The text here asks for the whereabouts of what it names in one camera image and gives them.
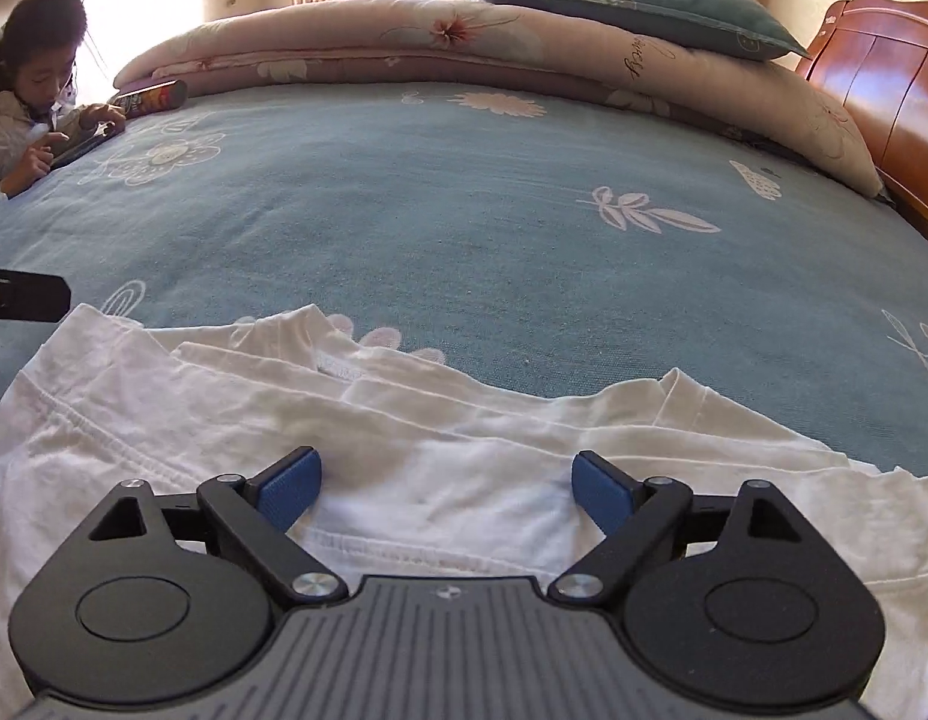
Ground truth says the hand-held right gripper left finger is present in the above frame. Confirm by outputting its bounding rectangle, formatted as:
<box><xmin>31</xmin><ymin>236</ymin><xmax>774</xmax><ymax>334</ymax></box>
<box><xmin>89</xmin><ymin>446</ymin><xmax>352</xmax><ymax>607</ymax></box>

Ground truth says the green pillow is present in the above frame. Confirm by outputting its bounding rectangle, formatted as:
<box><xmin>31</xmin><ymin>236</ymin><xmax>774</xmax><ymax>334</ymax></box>
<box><xmin>455</xmin><ymin>0</ymin><xmax>810</xmax><ymax>62</ymax></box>

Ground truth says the pink floral quilt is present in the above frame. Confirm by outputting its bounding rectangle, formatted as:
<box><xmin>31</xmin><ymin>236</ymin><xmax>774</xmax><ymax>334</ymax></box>
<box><xmin>113</xmin><ymin>0</ymin><xmax>885</xmax><ymax>200</ymax></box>

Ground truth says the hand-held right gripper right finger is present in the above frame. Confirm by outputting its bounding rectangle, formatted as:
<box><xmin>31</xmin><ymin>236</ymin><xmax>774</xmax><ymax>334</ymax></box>
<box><xmin>546</xmin><ymin>450</ymin><xmax>804</xmax><ymax>607</ymax></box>

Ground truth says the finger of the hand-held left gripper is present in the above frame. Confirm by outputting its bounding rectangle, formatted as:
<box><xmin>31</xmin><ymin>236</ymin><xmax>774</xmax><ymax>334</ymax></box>
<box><xmin>0</xmin><ymin>268</ymin><xmax>71</xmax><ymax>323</ymax></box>

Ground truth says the wooden headboard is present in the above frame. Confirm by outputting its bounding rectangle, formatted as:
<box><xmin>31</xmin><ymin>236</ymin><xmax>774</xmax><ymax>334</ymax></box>
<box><xmin>795</xmin><ymin>0</ymin><xmax>928</xmax><ymax>252</ymax></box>

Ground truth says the white printed t-shirt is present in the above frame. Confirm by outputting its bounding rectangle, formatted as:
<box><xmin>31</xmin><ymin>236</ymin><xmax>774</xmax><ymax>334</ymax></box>
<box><xmin>0</xmin><ymin>304</ymin><xmax>928</xmax><ymax>720</ymax></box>

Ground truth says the red chips can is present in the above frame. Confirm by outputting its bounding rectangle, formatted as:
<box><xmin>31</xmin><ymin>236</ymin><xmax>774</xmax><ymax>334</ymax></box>
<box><xmin>107</xmin><ymin>80</ymin><xmax>189</xmax><ymax>119</ymax></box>

